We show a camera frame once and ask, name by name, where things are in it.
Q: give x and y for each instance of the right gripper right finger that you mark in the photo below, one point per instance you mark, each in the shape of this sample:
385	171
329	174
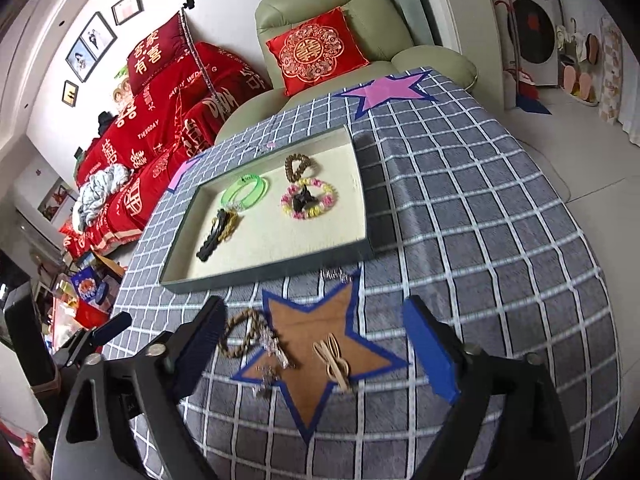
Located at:
531	441

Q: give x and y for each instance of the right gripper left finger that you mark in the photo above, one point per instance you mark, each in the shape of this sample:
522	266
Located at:
95	440

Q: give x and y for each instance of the silver charm with ring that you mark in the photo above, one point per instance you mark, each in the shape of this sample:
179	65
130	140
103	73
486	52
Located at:
268	378

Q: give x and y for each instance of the black scalloped hair clip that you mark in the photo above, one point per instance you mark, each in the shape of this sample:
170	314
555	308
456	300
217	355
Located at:
213	238

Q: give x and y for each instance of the beige hair clip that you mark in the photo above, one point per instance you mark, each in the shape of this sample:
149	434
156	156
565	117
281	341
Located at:
337	368

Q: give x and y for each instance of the green plastic bangle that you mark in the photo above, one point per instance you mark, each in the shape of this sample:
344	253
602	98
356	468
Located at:
244	193

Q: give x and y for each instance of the small black claw clip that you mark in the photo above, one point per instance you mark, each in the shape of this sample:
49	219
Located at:
303	200

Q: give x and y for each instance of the grey jewelry tray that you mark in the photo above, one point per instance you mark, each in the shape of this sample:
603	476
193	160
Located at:
269	242

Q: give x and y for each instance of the blue snack box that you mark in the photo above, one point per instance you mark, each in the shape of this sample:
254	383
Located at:
89	286

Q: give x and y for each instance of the brown star mat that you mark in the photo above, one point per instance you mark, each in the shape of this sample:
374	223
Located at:
305	388

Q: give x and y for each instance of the grey white blanket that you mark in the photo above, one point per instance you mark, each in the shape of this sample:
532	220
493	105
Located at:
95	192

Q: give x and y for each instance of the pink star sticker left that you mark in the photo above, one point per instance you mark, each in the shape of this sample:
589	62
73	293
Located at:
181	171

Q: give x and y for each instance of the pink star sticker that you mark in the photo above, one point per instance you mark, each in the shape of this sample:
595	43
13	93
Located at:
387	89
181	171

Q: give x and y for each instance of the grey checked tablecloth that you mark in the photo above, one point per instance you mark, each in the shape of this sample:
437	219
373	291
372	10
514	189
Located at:
460	216

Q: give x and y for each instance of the dark red pillow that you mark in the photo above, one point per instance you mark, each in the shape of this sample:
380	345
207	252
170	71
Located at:
155	51

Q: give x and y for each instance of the red embroidered cushion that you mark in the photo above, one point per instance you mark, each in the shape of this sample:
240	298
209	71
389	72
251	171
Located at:
316	51

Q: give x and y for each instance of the pink star sticker right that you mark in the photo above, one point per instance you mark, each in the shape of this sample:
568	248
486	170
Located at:
387	89

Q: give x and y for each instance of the patterned board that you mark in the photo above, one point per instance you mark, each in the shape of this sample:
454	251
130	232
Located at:
612	70

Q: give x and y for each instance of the slippers rack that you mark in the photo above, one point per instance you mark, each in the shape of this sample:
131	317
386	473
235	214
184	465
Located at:
580	67

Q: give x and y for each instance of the green recliner armchair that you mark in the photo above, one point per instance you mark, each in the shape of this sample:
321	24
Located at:
381	34

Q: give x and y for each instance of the lower washing machine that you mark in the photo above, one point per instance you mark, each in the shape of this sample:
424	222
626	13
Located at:
527	38

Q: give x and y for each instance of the small picture frame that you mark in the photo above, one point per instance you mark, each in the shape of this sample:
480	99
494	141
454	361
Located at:
70	93

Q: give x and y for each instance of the picture frame pair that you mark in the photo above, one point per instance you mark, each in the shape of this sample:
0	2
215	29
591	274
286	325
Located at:
91	45

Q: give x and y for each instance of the single picture frame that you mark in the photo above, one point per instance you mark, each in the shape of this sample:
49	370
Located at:
123	10

